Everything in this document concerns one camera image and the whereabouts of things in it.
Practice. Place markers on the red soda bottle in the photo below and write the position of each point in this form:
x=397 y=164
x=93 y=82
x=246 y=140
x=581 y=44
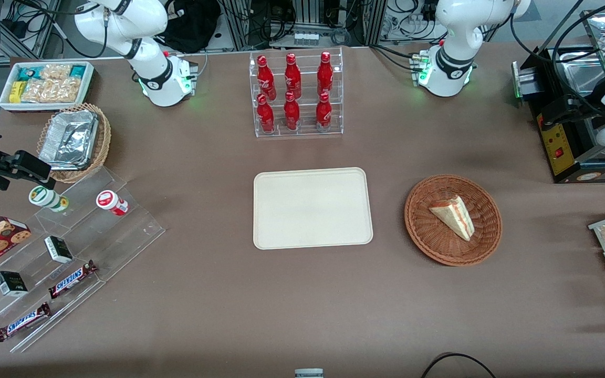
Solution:
x=291 y=113
x=325 y=73
x=324 y=113
x=292 y=76
x=265 y=76
x=266 y=115

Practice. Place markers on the clear acrylic stepped display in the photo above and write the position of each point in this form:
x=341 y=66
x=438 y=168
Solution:
x=124 y=241

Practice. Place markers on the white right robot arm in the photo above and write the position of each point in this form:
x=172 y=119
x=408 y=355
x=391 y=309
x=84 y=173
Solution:
x=155 y=79

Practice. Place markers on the triangular sandwich wedge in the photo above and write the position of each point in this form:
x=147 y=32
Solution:
x=452 y=215

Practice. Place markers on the beige rectangular tray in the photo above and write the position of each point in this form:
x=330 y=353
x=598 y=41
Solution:
x=281 y=210

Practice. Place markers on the green lid white cup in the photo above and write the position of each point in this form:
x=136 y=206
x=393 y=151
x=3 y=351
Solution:
x=45 y=197

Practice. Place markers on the white plastic snack bin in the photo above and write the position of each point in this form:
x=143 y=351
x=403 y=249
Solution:
x=45 y=106

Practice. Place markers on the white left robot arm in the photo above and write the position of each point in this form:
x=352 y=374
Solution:
x=455 y=31

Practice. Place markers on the yellow snack packet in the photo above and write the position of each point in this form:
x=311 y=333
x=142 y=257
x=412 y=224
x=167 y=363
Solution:
x=16 y=92

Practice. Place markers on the small black box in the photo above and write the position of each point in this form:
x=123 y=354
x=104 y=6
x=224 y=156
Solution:
x=58 y=249
x=11 y=283

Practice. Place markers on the small grey device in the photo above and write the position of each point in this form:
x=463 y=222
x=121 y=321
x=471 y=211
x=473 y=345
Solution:
x=309 y=373

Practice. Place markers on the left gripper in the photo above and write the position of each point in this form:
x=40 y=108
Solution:
x=577 y=103

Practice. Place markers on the clear acrylic bottle rack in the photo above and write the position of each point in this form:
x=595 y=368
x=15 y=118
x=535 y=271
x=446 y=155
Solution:
x=308 y=131

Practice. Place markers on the white power strip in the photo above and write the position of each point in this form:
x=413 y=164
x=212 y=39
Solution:
x=306 y=39

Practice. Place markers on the black fabric bag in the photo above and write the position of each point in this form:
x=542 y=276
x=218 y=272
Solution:
x=192 y=26

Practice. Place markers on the brown Snickers bar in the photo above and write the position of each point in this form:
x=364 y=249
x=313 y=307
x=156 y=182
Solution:
x=23 y=322
x=71 y=280

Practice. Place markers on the teal snack packet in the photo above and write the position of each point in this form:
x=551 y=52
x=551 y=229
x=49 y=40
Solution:
x=29 y=73
x=77 y=71

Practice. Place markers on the round brown wicker basket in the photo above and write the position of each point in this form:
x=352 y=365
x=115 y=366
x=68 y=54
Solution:
x=428 y=233

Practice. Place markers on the clear rice cracker bag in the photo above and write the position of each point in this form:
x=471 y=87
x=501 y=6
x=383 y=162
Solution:
x=66 y=90
x=37 y=91
x=55 y=72

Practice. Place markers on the black food warmer machine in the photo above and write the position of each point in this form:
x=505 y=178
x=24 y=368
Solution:
x=554 y=152

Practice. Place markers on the tan oval wicker basket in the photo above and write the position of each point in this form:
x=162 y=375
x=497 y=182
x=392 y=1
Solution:
x=104 y=142

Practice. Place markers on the silver foil tray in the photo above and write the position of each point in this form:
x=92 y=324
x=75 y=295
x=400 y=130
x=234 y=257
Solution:
x=69 y=139

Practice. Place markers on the red lid white cup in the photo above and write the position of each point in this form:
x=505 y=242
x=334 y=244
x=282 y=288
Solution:
x=111 y=202

